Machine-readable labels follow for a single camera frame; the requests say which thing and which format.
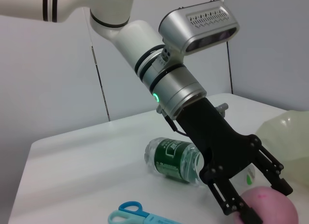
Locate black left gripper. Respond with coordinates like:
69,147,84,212
175,96,294,224

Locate pink toy peach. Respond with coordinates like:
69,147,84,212
233,186,299,224

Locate translucent green fruit bowl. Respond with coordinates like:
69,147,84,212
255,110,309,188

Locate clear green-label water bottle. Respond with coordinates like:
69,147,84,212
144,137,256,188

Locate blue scissors with cover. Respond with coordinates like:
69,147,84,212
107,201,184,224

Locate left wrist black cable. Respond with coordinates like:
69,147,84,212
156,105,193,138

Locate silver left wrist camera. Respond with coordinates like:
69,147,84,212
158,0,241,57

